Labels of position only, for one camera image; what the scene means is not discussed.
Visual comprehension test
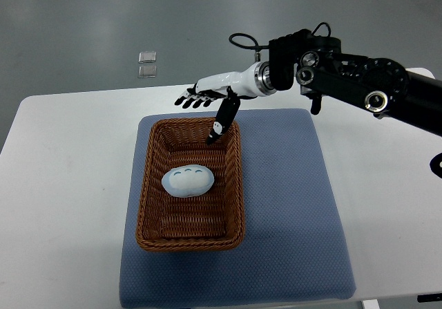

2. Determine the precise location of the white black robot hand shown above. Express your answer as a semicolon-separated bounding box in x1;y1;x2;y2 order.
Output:
174;62;276;145

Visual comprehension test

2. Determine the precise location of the blue white plush toy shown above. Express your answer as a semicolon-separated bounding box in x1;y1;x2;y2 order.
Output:
162;165;215;198

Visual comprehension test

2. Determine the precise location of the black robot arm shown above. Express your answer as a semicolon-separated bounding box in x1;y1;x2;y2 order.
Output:
175;29;441;144

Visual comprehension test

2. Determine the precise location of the brown wicker basket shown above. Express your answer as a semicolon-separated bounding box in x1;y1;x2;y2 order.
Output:
135;117;245;252

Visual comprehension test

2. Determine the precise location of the lower metal floor plate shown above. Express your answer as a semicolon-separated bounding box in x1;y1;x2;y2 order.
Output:
138;65;157;78

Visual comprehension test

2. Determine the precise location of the metal floor plate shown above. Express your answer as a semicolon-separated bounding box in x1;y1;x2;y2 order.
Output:
138;51;157;64
138;65;157;78

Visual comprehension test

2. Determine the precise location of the upper metal floor plate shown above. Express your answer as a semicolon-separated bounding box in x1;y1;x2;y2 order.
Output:
138;51;157;64

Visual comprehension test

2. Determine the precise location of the blue cloth mat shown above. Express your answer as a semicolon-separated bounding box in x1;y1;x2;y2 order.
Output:
119;109;356;308

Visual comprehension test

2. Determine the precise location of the black cable loop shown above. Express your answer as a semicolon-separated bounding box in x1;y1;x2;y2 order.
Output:
229;33;271;62

